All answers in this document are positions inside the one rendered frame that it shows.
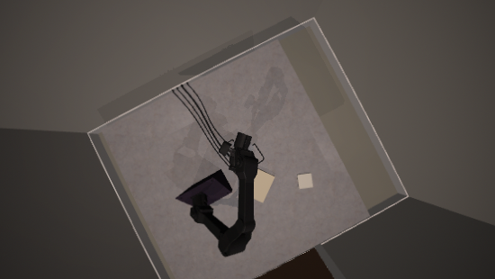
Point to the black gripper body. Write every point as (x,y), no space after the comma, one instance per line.
(225,147)

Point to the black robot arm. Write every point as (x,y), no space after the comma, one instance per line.
(234,239)

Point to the beige flat square tile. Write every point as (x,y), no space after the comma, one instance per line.
(305,181)

